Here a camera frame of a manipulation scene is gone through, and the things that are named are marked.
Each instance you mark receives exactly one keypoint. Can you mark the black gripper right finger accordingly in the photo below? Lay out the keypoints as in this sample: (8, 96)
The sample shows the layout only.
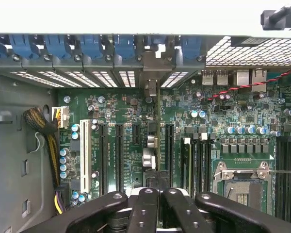
(174, 211)

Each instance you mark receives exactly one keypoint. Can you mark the thin metal locking lever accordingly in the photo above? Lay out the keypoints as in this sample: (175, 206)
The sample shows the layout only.
(286, 171)

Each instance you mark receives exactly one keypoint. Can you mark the black RAM slot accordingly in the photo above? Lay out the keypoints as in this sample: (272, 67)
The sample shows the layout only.
(281, 179)
(289, 179)
(184, 170)
(205, 167)
(196, 167)

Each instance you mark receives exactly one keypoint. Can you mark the open black PC case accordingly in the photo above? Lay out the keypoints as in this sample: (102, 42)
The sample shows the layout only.
(276, 69)

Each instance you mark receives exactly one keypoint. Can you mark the perforated metal slot cover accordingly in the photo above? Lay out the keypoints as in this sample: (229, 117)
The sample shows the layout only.
(4, 64)
(127, 66)
(98, 66)
(36, 65)
(189, 66)
(68, 65)

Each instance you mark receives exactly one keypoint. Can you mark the white expansion slot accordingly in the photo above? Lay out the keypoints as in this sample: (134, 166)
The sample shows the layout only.
(85, 155)

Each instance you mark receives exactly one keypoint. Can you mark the short black expansion slot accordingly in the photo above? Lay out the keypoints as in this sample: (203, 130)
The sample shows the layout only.
(136, 134)

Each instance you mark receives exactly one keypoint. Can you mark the long black expansion slot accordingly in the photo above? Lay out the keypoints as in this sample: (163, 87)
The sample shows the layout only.
(169, 150)
(119, 157)
(103, 157)

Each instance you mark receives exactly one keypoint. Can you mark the metal rear port housing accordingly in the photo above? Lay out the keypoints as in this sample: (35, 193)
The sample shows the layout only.
(243, 77)
(222, 77)
(259, 78)
(207, 77)

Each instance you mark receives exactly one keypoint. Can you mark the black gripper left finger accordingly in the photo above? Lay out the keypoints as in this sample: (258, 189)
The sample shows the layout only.
(145, 211)

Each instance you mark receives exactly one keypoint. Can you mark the white power connector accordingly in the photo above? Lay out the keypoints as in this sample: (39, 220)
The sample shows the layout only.
(63, 117)

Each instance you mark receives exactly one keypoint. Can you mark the CPU socket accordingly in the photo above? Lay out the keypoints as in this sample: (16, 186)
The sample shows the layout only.
(242, 194)

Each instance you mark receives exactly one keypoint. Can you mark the green motherboard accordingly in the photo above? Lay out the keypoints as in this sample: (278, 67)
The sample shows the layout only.
(111, 106)

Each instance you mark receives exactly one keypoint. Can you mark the black clamp knob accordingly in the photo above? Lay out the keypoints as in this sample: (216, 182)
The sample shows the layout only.
(274, 21)

